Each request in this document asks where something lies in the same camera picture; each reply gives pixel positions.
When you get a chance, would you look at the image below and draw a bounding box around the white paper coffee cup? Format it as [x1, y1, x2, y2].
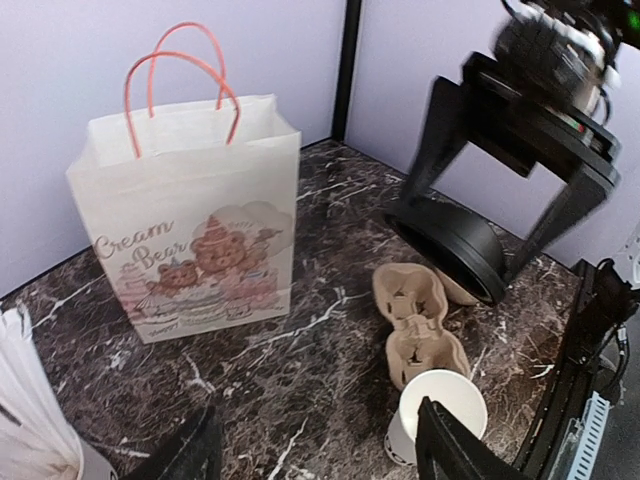
[384, 369, 488, 466]

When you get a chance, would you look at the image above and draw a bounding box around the black right frame post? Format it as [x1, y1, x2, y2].
[331, 0, 363, 142]

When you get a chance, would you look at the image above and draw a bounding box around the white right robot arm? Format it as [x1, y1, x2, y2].
[386, 1, 639, 304]

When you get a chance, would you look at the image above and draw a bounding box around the black front table rail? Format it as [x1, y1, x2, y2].
[512, 258, 640, 480]

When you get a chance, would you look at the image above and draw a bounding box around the brown pulp cup carrier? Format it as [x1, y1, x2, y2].
[372, 263, 471, 390]

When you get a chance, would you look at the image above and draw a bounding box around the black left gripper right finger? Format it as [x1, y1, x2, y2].
[415, 396, 528, 480]

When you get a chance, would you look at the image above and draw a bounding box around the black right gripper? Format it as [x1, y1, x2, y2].
[402, 52, 621, 284]

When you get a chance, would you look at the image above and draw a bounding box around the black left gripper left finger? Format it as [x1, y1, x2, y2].
[123, 406, 223, 480]

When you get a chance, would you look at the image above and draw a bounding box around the white wrapped straws bundle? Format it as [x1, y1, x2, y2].
[1, 307, 82, 479]

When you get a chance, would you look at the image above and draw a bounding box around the white cup holding straws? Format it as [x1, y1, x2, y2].
[77, 439, 119, 480]

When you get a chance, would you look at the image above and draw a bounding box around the white slotted cable duct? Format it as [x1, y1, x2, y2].
[567, 391, 610, 480]

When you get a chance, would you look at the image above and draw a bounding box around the white cream bear paper bag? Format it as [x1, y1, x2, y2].
[65, 21, 302, 345]

